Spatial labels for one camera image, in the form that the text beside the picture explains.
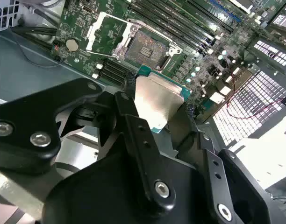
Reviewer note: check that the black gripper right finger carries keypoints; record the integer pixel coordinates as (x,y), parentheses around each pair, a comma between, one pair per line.
(215,168)

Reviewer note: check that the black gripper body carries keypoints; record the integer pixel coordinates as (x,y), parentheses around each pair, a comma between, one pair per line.
(98,198)

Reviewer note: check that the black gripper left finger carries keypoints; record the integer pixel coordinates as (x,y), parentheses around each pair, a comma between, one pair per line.
(21,116)

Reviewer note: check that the silver CPU green edge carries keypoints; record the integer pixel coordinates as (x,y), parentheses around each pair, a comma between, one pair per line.
(154,102)

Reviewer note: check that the metal socket cover frame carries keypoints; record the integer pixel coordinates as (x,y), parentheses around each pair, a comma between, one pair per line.
(90,45)

